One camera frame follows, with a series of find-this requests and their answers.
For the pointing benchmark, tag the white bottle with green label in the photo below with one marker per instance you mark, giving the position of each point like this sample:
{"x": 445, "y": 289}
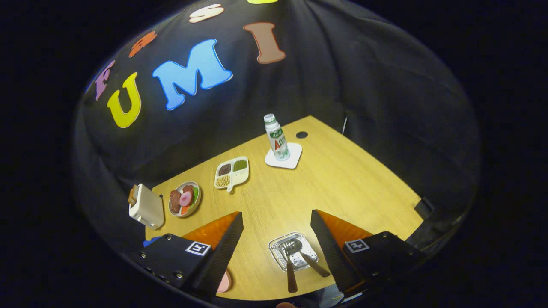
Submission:
{"x": 277, "y": 139}

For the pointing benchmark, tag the toast slice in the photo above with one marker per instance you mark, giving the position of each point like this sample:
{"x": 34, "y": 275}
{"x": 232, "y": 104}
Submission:
{"x": 132, "y": 195}

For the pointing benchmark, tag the pink plate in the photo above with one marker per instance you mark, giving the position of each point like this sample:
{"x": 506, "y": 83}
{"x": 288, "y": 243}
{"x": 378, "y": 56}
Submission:
{"x": 225, "y": 283}

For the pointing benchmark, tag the blue cloth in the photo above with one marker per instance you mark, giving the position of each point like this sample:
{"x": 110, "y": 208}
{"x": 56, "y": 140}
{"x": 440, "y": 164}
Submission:
{"x": 150, "y": 242}

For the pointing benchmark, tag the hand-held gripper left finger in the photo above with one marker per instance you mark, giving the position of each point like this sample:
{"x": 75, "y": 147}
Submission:
{"x": 222, "y": 252}

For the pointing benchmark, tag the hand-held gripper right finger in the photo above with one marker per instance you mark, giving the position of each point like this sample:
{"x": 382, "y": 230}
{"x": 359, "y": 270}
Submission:
{"x": 332, "y": 252}

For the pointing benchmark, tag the black table clamp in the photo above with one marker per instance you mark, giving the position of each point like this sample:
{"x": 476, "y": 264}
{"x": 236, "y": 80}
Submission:
{"x": 424, "y": 208}

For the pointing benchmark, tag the white divided bean tray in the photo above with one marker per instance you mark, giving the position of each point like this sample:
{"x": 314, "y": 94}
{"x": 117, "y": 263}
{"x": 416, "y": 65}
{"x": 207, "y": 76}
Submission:
{"x": 231, "y": 173}

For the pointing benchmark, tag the black table grommet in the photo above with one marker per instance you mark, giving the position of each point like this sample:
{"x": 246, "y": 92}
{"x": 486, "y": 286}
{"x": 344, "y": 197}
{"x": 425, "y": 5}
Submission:
{"x": 302, "y": 134}

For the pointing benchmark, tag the white toaster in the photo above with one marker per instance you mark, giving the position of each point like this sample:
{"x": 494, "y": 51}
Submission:
{"x": 150, "y": 209}

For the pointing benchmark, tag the bowl of meat and vegetables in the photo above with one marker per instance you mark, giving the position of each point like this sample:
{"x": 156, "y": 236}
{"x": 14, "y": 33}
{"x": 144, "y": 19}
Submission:
{"x": 184, "y": 199}

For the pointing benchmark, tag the white square coaster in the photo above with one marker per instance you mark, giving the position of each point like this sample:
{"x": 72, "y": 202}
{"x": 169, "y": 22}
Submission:
{"x": 294, "y": 158}

